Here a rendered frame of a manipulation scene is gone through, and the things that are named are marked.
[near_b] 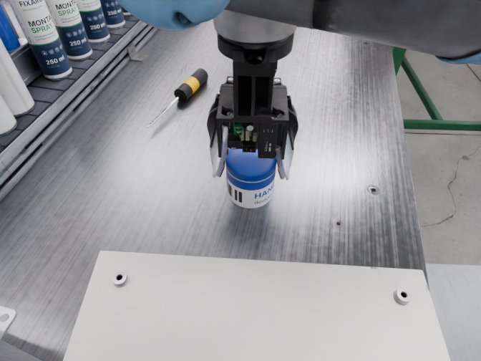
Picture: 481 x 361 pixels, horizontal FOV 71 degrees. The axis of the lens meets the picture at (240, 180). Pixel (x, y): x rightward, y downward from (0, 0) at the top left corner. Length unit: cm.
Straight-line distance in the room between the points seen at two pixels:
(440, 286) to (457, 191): 144
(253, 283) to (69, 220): 32
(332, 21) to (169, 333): 23
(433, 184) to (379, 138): 126
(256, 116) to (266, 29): 8
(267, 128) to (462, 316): 31
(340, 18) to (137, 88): 61
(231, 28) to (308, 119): 37
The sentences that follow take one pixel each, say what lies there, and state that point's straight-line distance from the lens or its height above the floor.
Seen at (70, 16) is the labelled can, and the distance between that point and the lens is 75.
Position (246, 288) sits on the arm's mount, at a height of 95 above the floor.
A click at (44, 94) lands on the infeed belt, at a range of 71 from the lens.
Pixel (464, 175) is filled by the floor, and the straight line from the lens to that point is 201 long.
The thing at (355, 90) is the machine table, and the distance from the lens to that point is 75.
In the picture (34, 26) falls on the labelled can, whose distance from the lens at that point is 69.
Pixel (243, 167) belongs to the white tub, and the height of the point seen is 90.
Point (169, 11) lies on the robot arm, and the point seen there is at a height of 115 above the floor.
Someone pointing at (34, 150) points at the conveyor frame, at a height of 84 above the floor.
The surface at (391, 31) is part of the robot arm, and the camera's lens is 18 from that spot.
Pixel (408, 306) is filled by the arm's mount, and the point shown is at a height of 95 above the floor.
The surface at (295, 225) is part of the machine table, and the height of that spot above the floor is 83.
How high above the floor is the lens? 121
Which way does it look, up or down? 47 degrees down
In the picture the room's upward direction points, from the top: straight up
